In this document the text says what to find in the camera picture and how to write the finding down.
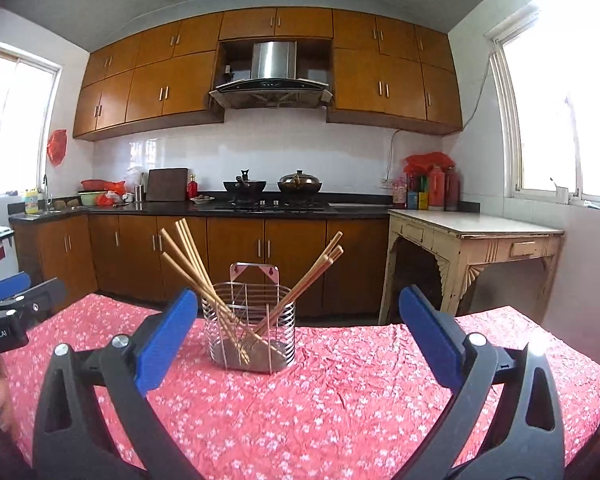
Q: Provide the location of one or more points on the black wok left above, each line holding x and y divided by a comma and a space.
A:
243, 190

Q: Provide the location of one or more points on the wooden chopstick single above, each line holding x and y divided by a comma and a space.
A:
197, 274

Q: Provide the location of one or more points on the red bag and bottles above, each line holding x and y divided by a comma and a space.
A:
427, 182

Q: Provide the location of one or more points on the red sauce bottle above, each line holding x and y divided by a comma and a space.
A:
192, 187

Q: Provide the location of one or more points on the brown upper kitchen cabinets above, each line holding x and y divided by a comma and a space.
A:
360, 68

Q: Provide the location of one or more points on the brown kitchen cabinets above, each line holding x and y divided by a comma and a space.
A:
360, 68
119, 255

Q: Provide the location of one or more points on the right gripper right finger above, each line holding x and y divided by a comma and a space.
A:
525, 438

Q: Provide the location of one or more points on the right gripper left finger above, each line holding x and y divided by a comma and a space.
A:
71, 438

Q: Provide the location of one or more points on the cream wooden side table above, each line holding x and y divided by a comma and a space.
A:
464, 244

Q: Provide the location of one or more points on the dark wooden cutting board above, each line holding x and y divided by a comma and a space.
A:
167, 185

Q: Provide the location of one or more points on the chopstick in holder leaning right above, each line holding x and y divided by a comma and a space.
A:
300, 284

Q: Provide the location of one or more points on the chopstick in holder leaning left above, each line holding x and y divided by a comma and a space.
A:
170, 257

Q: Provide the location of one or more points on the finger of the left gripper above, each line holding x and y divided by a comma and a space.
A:
14, 284

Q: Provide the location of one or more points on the steel wire utensil holder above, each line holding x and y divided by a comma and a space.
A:
226, 357

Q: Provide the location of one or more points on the red plastic bag on wall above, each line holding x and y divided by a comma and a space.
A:
56, 147

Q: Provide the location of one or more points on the steel range hood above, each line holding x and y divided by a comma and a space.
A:
278, 73

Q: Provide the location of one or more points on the pink floral tablecloth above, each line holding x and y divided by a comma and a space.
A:
355, 404

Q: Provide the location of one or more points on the person left hand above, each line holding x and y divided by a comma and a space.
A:
7, 414

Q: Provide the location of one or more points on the brown lower kitchen cabinets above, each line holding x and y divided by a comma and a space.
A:
119, 255

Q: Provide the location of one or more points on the black lidded pot right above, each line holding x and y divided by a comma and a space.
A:
299, 187

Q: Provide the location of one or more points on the chopstick in holder leaning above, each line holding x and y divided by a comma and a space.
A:
300, 284
170, 257

